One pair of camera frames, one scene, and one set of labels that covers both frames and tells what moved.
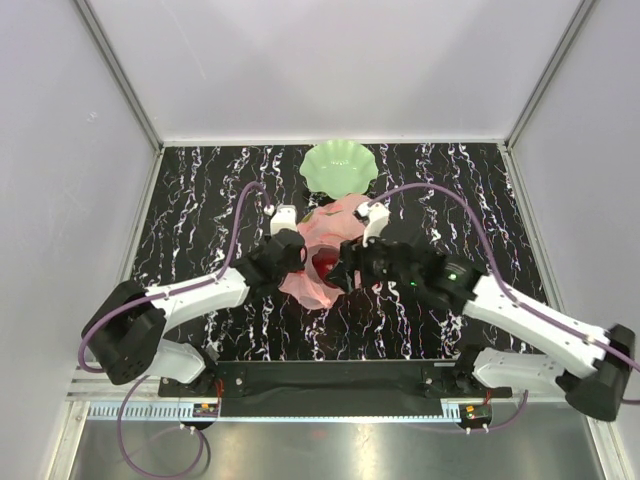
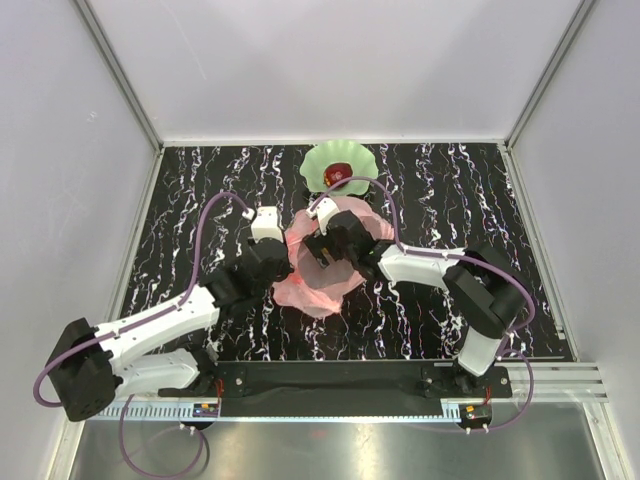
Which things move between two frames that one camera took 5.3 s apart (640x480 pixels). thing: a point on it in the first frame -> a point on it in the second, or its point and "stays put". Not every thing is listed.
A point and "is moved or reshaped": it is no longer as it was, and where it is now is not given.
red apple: (323, 260) is moved or reshaped
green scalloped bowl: (338, 168) stays put
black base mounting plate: (335, 379) stays put
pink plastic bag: (326, 226) is moved or reshaped
